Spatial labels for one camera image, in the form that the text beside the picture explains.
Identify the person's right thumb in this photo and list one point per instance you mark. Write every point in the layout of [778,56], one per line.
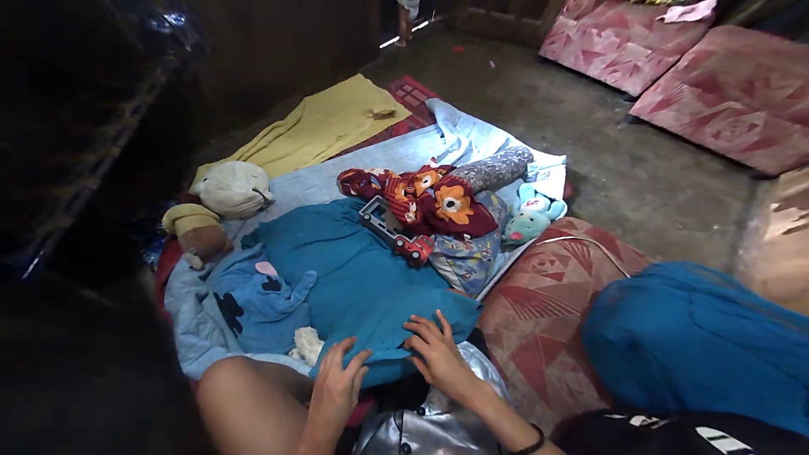
[421,368]

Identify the grey patterned bolster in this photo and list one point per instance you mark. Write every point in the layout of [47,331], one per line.
[496,169]

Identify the red toy truck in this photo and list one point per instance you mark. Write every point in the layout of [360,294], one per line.
[411,246]

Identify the light blue sheet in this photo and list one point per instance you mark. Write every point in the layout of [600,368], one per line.
[316,180]

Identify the person's right middle finger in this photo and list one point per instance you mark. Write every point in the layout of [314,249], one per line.
[419,329]

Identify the blue sheer cloth bundle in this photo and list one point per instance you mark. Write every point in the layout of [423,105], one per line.
[689,341]

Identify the blue plush toy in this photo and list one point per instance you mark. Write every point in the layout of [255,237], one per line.
[256,309]

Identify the person's right hand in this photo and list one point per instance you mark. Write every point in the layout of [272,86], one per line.
[442,363]

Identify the person's left fingers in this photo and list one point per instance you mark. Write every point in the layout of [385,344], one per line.
[338,351]

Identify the person's left forearm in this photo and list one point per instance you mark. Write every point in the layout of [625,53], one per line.
[324,431]

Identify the white round stuffed bundle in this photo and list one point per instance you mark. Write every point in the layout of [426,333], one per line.
[234,188]

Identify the person's left hand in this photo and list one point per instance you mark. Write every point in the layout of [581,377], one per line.
[336,379]

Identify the teal cloth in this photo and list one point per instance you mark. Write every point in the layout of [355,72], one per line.
[366,284]

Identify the person's right forearm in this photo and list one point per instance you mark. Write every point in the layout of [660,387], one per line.
[505,424]

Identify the person's right index finger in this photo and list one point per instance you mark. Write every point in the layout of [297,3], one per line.
[417,344]

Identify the dark red floral cloth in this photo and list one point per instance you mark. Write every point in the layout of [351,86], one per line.
[436,202]

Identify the shiny silver garment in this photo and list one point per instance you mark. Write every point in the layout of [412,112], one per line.
[430,433]

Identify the pink cloth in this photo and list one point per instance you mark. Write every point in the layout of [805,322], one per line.
[687,11]

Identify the red patterned sofa cushion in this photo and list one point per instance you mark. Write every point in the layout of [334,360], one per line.
[733,95]
[613,47]

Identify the light teal plush toy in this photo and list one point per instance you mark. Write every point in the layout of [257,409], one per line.
[529,222]

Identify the dark shelf rack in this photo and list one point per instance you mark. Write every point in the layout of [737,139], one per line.
[95,126]

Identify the person's right ring finger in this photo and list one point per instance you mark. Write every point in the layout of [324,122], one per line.
[424,323]

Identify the person's right little finger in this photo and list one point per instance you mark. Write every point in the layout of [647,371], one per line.
[444,325]

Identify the brown plush with yellow hat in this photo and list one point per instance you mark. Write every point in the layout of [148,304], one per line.
[202,237]

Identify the red patterned floor cushion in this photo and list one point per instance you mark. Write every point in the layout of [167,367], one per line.
[543,303]

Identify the wooden door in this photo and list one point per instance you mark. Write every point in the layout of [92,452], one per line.
[512,17]

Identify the blue cartoon print pillow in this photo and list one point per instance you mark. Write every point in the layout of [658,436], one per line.
[467,259]

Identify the white fluffy item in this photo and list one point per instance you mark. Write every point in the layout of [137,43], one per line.
[308,345]

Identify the yellow cloth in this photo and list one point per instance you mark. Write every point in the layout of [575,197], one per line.
[309,129]

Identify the black cloth with white print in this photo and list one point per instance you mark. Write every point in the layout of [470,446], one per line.
[663,436]

